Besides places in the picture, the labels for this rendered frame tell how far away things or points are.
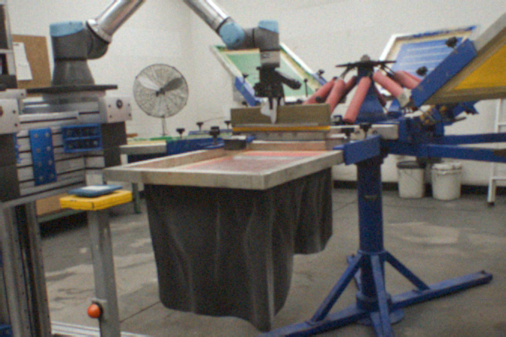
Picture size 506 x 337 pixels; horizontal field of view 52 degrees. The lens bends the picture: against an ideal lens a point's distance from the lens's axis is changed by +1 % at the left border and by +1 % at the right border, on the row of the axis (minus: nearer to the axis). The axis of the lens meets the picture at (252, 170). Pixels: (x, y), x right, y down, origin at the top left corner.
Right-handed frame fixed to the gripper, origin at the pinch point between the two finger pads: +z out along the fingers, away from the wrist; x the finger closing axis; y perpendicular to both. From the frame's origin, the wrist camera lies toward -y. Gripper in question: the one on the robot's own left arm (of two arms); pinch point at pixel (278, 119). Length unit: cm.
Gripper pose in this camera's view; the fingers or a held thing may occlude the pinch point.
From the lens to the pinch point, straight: 189.9
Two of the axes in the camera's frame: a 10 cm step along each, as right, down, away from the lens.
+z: 0.6, 9.9, 1.4
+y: -8.3, -0.3, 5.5
